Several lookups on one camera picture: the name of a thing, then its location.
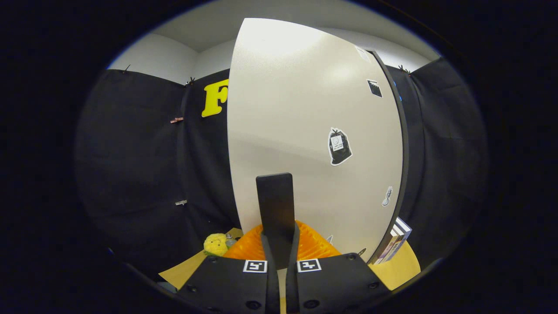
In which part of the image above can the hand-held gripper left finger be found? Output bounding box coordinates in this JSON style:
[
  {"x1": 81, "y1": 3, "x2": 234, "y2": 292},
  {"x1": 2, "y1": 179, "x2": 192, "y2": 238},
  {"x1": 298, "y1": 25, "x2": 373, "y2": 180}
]
[{"x1": 174, "y1": 224, "x2": 280, "y2": 314}]

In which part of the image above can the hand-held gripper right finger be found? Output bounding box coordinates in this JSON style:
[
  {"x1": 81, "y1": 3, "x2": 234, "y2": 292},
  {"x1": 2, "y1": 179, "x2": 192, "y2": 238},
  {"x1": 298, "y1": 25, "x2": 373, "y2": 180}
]
[{"x1": 286, "y1": 220, "x2": 391, "y2": 314}]

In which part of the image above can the black door handle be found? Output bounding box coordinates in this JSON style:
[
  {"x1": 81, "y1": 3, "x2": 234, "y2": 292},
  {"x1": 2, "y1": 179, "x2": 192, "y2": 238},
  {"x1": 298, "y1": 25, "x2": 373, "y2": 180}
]
[{"x1": 256, "y1": 173, "x2": 297, "y2": 270}]

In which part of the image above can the yellow plush toy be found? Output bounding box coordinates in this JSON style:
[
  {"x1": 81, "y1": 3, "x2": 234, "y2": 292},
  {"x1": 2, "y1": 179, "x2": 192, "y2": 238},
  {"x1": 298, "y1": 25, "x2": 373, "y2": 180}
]
[{"x1": 203, "y1": 233, "x2": 229, "y2": 257}]

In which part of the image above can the purple white box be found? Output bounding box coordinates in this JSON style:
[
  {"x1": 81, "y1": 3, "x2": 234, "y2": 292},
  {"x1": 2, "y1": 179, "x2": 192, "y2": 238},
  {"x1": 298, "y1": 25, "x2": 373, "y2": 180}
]
[{"x1": 373, "y1": 235, "x2": 399, "y2": 265}]

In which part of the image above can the white striped box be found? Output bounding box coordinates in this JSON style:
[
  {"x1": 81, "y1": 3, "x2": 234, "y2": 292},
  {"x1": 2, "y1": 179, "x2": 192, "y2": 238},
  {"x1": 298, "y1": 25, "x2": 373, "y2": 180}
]
[{"x1": 384, "y1": 217, "x2": 412, "y2": 262}]

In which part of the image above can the black backdrop cloth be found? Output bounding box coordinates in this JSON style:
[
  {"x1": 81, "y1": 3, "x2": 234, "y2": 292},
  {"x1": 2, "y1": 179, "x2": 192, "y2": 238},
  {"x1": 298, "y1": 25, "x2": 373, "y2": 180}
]
[{"x1": 74, "y1": 57, "x2": 487, "y2": 280}]

